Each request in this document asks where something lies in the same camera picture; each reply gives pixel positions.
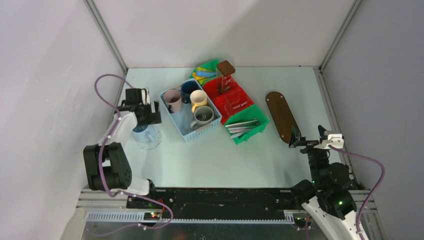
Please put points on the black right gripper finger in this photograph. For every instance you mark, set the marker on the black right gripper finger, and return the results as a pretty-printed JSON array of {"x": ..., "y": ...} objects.
[
  {"x": 323, "y": 132},
  {"x": 296, "y": 139}
]

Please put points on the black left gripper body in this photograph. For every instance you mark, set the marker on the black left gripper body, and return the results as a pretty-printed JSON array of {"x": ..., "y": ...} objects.
[{"x": 147, "y": 114}]

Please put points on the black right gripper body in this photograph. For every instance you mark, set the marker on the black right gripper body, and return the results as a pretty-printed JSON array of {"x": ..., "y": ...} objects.
[{"x": 315, "y": 156}]

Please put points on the light blue ceramic mug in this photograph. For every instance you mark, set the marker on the light blue ceramic mug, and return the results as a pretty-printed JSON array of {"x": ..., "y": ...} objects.
[{"x": 144, "y": 133}]

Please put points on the pink ceramic mug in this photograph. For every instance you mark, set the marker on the pink ceramic mug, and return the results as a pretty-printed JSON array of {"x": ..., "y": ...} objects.
[{"x": 173, "y": 100}]

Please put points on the light blue plastic basket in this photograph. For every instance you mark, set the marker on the light blue plastic basket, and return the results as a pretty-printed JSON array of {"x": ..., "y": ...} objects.
[{"x": 184, "y": 117}]

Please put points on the grey ceramic mug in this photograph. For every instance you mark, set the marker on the grey ceramic mug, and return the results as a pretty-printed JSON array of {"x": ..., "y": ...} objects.
[{"x": 202, "y": 116}]

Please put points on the green bin with toothbrushes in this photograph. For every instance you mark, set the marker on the green bin with toothbrushes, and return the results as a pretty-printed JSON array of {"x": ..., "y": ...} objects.
[{"x": 249, "y": 113}]

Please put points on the clear glass rectangular container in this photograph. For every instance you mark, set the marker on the clear glass rectangular container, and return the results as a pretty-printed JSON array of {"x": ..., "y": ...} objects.
[{"x": 235, "y": 101}]

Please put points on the glass jar with brown lid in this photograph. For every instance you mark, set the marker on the glass jar with brown lid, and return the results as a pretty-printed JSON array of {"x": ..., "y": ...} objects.
[{"x": 224, "y": 72}]

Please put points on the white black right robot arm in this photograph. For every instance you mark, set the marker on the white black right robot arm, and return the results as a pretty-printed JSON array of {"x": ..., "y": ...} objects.
[{"x": 326, "y": 196}]

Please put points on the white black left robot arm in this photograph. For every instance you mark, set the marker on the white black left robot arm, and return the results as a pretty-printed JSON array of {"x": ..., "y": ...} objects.
[{"x": 106, "y": 164}]

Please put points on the brown oval wooden tray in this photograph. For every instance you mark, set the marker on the brown oval wooden tray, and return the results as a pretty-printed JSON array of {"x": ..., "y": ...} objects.
[{"x": 282, "y": 116}]

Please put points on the clear textured glass tray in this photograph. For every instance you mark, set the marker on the clear textured glass tray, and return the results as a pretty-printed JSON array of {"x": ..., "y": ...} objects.
[{"x": 143, "y": 116}]

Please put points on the yellow toothpaste tube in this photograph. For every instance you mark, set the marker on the yellow toothpaste tube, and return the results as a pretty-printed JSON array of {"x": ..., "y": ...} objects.
[{"x": 198, "y": 78}]

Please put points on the blue toothpaste tube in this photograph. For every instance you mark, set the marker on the blue toothpaste tube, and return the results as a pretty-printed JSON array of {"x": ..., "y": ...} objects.
[{"x": 206, "y": 74}]

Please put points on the green bin with toothpaste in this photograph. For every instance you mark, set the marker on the green bin with toothpaste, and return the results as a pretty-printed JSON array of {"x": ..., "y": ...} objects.
[{"x": 208, "y": 66}]

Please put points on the dark blue ceramic mug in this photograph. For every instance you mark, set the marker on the dark blue ceramic mug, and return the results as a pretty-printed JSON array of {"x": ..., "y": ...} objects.
[{"x": 186, "y": 89}]

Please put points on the yellow ceramic mug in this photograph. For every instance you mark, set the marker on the yellow ceramic mug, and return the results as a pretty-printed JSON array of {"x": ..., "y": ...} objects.
[{"x": 198, "y": 98}]

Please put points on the red plastic bin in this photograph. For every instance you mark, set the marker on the red plastic bin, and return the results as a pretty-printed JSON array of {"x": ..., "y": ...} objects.
[{"x": 217, "y": 98}]

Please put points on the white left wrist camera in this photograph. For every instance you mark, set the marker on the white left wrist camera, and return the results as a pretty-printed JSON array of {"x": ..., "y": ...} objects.
[{"x": 145, "y": 96}]

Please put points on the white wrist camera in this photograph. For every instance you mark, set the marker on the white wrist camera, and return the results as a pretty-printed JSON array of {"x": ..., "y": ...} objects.
[
  {"x": 335, "y": 140},
  {"x": 145, "y": 96}
]

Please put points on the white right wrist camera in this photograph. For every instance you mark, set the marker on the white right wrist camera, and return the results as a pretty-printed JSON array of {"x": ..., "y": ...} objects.
[{"x": 335, "y": 140}]

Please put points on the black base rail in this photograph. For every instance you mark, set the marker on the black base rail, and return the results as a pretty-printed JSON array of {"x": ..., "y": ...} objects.
[{"x": 232, "y": 204}]

